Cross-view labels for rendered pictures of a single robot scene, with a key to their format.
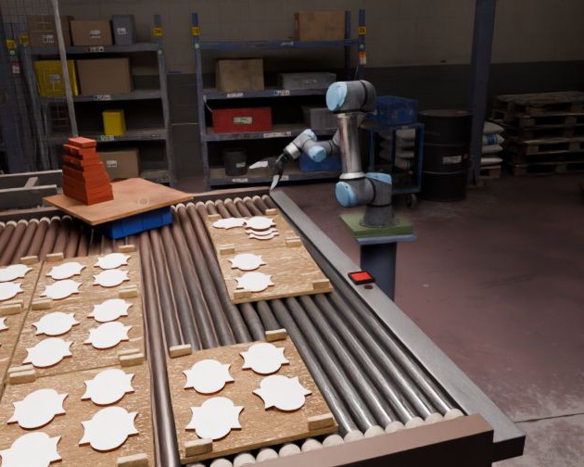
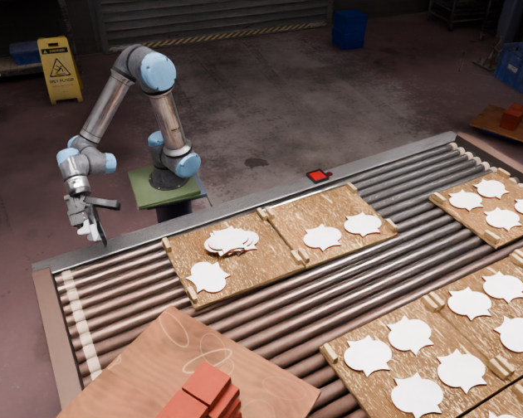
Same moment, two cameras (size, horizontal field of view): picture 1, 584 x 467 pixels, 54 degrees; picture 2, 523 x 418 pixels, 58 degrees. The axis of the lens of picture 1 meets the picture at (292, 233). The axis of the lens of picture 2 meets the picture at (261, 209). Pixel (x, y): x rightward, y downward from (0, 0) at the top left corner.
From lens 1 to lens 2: 287 cm
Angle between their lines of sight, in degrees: 87
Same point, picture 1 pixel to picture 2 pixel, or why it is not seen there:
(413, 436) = (488, 149)
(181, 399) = not seen: outside the picture
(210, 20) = not seen: outside the picture
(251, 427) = not seen: outside the picture
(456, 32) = not seen: outside the picture
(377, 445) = (503, 157)
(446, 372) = (418, 146)
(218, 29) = not seen: outside the picture
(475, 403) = (438, 140)
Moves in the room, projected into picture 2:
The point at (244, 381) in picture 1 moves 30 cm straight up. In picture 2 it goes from (491, 205) to (516, 143)
